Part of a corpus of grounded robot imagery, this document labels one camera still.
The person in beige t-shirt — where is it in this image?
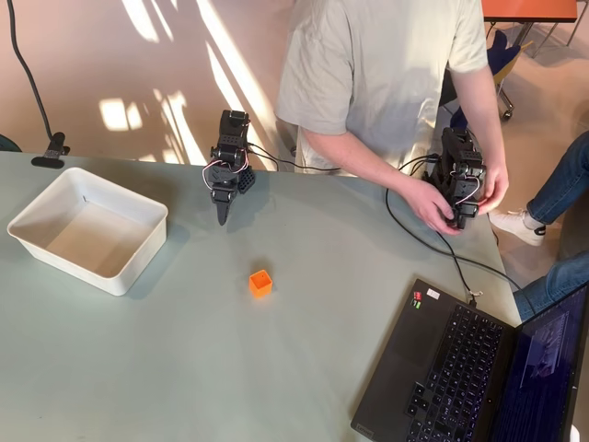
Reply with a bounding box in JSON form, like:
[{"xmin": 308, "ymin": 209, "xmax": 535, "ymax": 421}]
[{"xmin": 274, "ymin": 0, "xmax": 491, "ymax": 177}]

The person's right hand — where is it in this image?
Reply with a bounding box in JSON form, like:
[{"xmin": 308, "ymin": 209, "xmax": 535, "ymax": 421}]
[{"xmin": 404, "ymin": 177, "xmax": 466, "ymax": 237}]

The black laptop cable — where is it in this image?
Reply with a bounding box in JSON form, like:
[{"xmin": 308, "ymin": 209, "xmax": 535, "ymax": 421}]
[{"xmin": 385, "ymin": 154, "xmax": 482, "ymax": 308}]

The black gooseneck clamp mount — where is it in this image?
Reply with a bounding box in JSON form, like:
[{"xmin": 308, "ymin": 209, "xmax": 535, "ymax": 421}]
[{"xmin": 5, "ymin": 0, "xmax": 72, "ymax": 169}]

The black laptop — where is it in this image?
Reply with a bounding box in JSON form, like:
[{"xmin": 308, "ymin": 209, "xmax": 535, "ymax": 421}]
[{"xmin": 350, "ymin": 277, "xmax": 589, "ymax": 442}]

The black power cable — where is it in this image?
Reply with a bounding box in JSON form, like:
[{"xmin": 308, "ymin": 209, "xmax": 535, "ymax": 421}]
[{"xmin": 436, "ymin": 232, "xmax": 537, "ymax": 317}]

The yellow chair with blue jacket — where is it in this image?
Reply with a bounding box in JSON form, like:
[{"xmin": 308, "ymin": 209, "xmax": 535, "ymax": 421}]
[{"xmin": 487, "ymin": 29, "xmax": 537, "ymax": 122}]

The black leader arm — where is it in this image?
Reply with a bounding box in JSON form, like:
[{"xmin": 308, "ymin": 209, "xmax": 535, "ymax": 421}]
[{"xmin": 422, "ymin": 127, "xmax": 489, "ymax": 231}]

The orange table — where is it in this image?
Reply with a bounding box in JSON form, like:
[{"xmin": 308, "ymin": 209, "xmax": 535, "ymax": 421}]
[{"xmin": 481, "ymin": 0, "xmax": 579, "ymax": 23}]

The white sneaker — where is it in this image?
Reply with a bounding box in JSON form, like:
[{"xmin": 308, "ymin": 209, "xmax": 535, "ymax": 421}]
[{"xmin": 488, "ymin": 209, "xmax": 548, "ymax": 248}]

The orange cube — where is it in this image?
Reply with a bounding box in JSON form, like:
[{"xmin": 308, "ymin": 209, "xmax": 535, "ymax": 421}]
[{"xmin": 248, "ymin": 269, "xmax": 274, "ymax": 300}]

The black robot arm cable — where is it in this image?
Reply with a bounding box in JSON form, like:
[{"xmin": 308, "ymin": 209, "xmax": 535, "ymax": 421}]
[{"xmin": 247, "ymin": 142, "xmax": 355, "ymax": 178}]

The person's left hand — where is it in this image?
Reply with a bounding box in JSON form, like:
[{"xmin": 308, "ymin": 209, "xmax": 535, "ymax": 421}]
[{"xmin": 476, "ymin": 160, "xmax": 511, "ymax": 217}]

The person's right forearm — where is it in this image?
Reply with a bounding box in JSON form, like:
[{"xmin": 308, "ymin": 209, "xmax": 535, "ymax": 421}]
[{"xmin": 297, "ymin": 126, "xmax": 418, "ymax": 206}]

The person's left forearm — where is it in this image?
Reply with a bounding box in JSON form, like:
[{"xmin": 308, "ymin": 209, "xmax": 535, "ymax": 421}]
[{"xmin": 448, "ymin": 62, "xmax": 503, "ymax": 169}]

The white plastic bin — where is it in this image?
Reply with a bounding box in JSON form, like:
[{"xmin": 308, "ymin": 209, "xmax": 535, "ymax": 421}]
[{"xmin": 6, "ymin": 166, "xmax": 169, "ymax": 297}]

